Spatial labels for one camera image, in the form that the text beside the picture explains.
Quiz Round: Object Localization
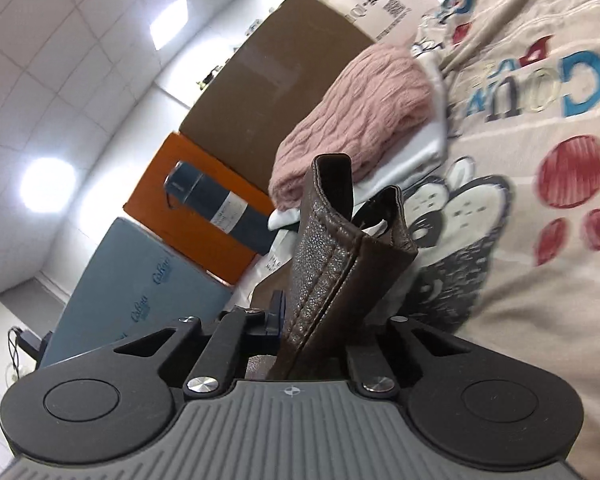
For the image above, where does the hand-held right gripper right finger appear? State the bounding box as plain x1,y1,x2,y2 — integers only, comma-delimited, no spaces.
346,316,477,400

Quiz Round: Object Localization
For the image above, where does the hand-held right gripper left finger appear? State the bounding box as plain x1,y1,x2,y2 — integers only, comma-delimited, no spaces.
112,290,287,397

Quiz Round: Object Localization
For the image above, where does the brown leather wallet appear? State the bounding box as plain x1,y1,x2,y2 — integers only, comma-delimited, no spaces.
245,154,419,382

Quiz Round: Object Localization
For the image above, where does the orange box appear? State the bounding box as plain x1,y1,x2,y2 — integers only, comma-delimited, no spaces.
122,131,276,286

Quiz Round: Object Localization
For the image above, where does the dark blue tube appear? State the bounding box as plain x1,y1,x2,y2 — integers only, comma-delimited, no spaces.
162,160,276,256

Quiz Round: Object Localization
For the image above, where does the large blue cardboard box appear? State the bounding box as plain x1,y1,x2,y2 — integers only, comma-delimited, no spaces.
40,217,236,368

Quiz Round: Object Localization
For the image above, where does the white folded cloth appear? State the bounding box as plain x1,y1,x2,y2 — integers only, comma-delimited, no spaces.
267,57,449,241

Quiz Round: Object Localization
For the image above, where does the pink knitted sweater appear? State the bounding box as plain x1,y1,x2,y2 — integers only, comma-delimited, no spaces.
268,42,433,211

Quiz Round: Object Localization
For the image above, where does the brown cardboard box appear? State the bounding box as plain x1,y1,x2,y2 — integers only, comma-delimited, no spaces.
178,0,376,196

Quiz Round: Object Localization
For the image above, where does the printed blanket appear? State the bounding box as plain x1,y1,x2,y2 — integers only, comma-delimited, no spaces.
365,0,600,461

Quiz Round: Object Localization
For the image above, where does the black power adapter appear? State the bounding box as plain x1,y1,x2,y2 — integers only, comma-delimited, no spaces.
7,326,49,362

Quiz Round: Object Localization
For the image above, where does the ceiling light panel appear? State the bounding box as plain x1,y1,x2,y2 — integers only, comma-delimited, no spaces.
149,0,192,52
19,156,77,214

